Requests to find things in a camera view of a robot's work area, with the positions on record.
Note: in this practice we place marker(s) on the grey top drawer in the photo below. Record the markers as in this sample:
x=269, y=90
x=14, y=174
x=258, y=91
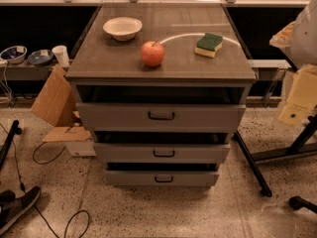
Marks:
x=193, y=118

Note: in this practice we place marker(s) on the grey drawer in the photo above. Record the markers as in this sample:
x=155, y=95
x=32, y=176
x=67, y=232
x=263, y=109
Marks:
x=162, y=154
x=193, y=118
x=140, y=178

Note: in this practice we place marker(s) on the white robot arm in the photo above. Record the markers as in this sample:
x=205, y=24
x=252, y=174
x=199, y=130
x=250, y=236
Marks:
x=303, y=47

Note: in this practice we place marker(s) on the grey drawer cabinet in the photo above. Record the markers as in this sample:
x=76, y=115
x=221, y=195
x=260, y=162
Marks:
x=109, y=71

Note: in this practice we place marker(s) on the grey middle drawer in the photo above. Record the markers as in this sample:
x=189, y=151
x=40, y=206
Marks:
x=162, y=154

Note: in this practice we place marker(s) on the grey bottom drawer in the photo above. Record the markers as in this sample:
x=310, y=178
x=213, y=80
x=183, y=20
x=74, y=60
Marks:
x=140, y=178

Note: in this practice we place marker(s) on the red apple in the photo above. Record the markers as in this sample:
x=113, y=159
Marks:
x=152, y=53

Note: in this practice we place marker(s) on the green yellow sponge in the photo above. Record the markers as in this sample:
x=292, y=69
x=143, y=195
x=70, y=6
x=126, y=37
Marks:
x=209, y=45

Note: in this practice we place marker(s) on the white paper bowl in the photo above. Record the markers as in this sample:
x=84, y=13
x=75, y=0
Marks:
x=122, y=29

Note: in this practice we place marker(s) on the brown cardboard box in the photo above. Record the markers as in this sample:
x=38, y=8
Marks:
x=56, y=105

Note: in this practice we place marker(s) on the white paper cup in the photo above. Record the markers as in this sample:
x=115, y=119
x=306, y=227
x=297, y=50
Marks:
x=60, y=52

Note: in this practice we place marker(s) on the grey side shelf right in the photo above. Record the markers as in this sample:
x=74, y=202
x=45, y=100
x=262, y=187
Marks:
x=269, y=69

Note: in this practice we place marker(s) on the grey side shelf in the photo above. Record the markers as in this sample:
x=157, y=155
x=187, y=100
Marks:
x=269, y=69
x=26, y=71

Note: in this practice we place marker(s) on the dark blue bowl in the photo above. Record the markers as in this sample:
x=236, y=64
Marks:
x=40, y=57

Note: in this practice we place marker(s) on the black metal stand right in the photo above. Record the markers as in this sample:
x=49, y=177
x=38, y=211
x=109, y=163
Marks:
x=298, y=147

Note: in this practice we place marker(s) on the grey side shelf left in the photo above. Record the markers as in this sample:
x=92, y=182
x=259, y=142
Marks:
x=26, y=71

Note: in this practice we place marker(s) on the black stand leg left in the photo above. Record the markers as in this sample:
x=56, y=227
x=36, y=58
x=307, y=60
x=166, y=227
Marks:
x=14, y=130

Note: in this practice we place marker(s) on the blue white bowl left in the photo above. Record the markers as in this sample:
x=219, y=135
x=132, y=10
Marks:
x=14, y=55

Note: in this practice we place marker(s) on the black caster foot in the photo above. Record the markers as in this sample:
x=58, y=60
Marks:
x=297, y=202

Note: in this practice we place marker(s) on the black shoe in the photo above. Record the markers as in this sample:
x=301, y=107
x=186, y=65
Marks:
x=13, y=207

